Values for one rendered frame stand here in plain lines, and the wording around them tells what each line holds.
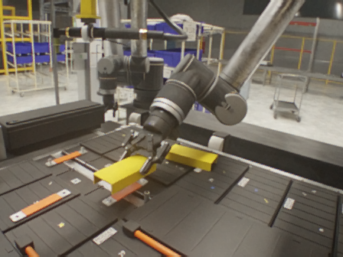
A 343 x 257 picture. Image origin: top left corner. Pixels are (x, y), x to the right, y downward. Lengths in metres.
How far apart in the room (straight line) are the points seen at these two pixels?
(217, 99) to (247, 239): 0.41
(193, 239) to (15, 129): 0.69
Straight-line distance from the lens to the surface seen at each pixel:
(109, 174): 0.62
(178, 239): 0.54
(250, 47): 0.94
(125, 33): 1.07
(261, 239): 0.58
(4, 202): 0.71
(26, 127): 0.96
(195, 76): 0.74
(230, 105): 0.78
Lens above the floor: 1.39
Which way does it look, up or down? 20 degrees down
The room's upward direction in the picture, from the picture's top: 4 degrees clockwise
